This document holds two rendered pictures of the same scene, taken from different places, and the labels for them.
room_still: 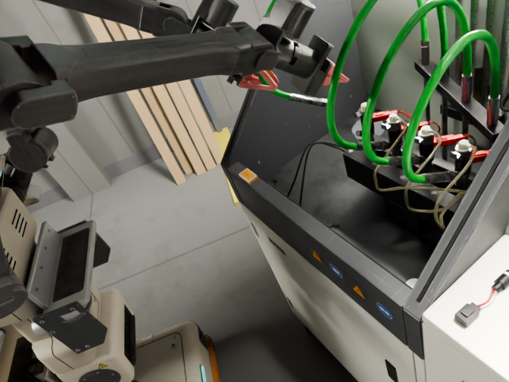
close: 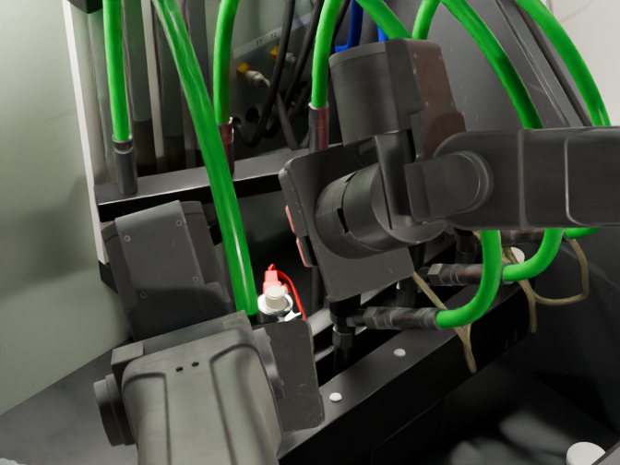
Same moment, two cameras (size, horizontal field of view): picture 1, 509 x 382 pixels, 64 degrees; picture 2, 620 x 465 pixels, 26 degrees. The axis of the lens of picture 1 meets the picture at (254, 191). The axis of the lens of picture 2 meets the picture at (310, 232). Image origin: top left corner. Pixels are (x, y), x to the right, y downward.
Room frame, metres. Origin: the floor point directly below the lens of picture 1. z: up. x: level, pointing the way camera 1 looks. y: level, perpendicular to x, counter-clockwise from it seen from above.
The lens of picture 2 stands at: (1.02, 0.44, 1.86)
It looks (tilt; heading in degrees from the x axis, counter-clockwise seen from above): 41 degrees down; 246
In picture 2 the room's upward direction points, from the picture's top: straight up
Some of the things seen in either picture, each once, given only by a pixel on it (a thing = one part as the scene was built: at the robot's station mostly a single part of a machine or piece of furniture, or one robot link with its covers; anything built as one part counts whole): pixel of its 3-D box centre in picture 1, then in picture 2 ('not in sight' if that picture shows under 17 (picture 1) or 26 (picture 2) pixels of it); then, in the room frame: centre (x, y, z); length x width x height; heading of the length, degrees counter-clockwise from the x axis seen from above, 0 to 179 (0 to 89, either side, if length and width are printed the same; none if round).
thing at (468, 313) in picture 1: (486, 296); not in sight; (0.29, -0.27, 0.99); 0.12 x 0.02 x 0.02; 107
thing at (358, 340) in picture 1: (333, 324); not in sight; (0.65, -0.06, 0.44); 0.65 x 0.02 x 0.68; 19
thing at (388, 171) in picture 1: (413, 192); (372, 389); (0.62, -0.34, 0.91); 0.34 x 0.10 x 0.15; 19
